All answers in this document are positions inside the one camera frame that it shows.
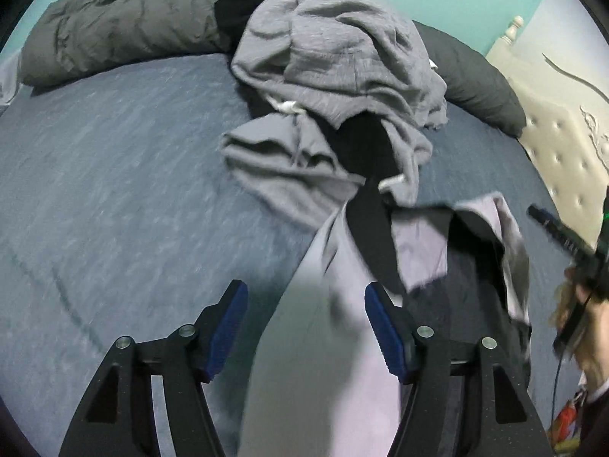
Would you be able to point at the grey textured sweater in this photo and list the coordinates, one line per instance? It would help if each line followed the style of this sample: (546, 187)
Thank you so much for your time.
(333, 43)

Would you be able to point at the black garment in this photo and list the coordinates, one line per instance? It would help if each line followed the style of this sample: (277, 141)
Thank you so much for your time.
(228, 14)

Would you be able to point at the person's right hand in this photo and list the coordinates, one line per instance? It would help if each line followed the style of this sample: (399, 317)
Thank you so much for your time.
(587, 338)

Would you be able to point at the blue patterned bed blanket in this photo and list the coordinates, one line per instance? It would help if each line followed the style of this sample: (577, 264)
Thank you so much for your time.
(119, 190)

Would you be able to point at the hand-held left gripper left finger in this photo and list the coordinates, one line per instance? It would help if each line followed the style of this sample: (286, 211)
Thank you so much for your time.
(223, 333)

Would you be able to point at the dark grey puffer jacket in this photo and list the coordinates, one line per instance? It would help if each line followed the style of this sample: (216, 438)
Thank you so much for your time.
(119, 28)

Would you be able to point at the light grey jacket black trim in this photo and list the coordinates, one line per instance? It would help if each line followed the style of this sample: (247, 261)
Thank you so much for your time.
(309, 366)

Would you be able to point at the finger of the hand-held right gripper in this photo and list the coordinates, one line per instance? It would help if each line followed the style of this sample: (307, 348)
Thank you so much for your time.
(556, 228)

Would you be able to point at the person's right forearm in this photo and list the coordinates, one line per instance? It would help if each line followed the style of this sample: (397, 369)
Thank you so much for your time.
(597, 421)

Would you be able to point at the cream tufted headboard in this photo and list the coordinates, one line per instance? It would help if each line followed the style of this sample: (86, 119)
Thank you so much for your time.
(561, 143)

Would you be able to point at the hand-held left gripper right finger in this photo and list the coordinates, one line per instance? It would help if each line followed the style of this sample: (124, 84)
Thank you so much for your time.
(388, 338)

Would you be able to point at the colourful object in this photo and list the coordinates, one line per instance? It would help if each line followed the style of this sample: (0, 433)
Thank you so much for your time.
(566, 421)

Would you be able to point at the dark grey pillow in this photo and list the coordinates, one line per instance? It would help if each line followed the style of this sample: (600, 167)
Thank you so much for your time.
(476, 81)

